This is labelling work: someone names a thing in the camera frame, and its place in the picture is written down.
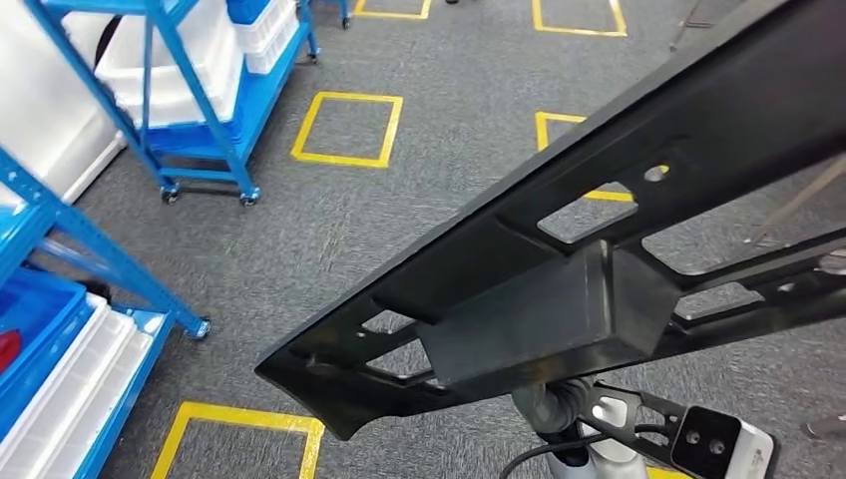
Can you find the black plastic plate bracket part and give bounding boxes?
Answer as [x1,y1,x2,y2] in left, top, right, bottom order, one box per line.
[253,0,846,443]

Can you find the blue metal shelf rack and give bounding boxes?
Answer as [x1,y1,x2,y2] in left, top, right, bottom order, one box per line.
[0,146,214,479]

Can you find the red part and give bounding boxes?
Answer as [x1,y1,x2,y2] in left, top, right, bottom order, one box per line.
[0,329,22,375]

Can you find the blue wheeled cart rack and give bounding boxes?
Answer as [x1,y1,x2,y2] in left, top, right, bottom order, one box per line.
[25,0,321,209]

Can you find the blue cart leg with wheel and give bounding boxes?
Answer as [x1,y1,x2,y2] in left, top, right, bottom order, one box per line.
[310,0,353,32]

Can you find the white slotted plastic crate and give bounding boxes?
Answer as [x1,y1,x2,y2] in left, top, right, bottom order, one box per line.
[227,0,300,76]

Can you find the yellow floor tape square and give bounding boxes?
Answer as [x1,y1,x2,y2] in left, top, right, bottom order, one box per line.
[150,400,327,479]

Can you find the large white plastic bin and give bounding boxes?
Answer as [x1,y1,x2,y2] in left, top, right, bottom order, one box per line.
[95,0,245,131]

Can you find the blue plastic bin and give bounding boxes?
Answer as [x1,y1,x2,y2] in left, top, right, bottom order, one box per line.
[0,266,92,442]

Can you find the black camera cable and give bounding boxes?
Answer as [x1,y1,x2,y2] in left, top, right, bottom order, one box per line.
[498,425,670,479]

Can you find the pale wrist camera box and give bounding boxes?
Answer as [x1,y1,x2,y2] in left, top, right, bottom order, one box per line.
[669,405,776,479]

